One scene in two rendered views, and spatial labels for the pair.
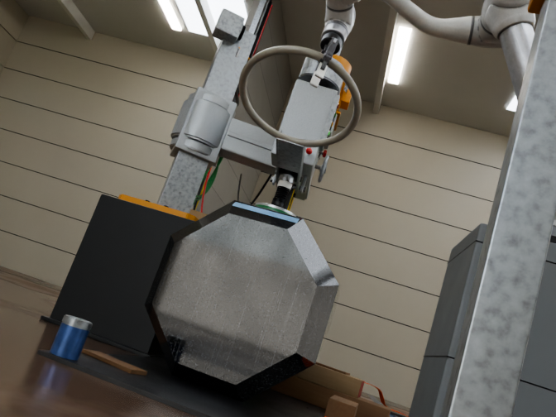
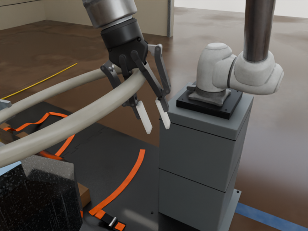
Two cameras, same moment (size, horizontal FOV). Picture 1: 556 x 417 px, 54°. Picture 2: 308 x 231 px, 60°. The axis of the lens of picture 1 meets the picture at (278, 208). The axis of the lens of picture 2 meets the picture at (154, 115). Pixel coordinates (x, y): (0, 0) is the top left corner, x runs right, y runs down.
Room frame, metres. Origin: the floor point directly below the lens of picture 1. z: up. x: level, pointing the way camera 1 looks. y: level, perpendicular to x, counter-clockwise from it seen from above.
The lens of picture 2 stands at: (1.56, 0.48, 1.47)
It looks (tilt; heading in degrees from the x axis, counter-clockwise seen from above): 31 degrees down; 289
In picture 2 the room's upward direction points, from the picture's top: straight up
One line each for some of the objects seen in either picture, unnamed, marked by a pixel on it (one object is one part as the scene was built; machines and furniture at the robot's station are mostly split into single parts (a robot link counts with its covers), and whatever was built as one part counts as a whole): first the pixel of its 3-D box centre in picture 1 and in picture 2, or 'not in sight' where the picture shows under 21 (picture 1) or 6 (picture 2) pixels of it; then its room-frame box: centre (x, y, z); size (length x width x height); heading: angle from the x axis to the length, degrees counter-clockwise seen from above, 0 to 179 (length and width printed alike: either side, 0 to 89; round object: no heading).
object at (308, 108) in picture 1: (302, 136); not in sight; (2.69, 0.00, 1.32); 0.36 x 0.22 x 0.45; 175
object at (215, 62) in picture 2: not in sight; (215, 66); (1.67, -0.80, 1.00); 0.18 x 0.16 x 0.22; 166
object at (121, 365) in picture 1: (114, 361); not in sight; (2.17, 0.40, 0.02); 0.25 x 0.10 x 0.01; 62
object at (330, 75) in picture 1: (316, 107); not in sight; (2.96, -0.02, 1.61); 0.96 x 0.25 x 0.17; 175
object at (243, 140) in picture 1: (233, 140); not in sight; (3.25, 0.40, 1.36); 0.74 x 0.34 x 0.25; 92
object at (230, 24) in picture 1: (229, 27); not in sight; (3.10, 0.65, 2.00); 0.20 x 0.18 x 0.15; 75
